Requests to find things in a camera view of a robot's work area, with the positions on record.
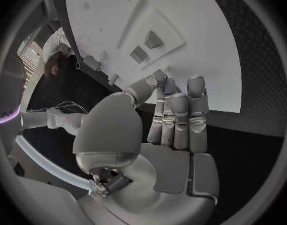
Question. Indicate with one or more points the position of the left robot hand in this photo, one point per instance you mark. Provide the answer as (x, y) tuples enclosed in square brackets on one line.
[(115, 131)]

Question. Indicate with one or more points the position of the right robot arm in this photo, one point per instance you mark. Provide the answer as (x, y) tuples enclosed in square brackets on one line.
[(63, 120)]

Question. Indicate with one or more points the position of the white task board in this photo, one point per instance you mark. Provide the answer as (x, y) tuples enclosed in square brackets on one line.
[(204, 41)]

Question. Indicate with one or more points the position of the person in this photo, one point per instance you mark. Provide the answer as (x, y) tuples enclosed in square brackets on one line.
[(70, 82)]

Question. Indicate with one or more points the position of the grey square block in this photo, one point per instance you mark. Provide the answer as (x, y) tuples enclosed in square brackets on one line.
[(138, 54)]

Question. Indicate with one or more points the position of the grey triangular block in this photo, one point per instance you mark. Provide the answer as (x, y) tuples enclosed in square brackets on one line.
[(154, 40)]

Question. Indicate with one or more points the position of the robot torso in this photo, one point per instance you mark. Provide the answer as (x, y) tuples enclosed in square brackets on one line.
[(10, 93)]

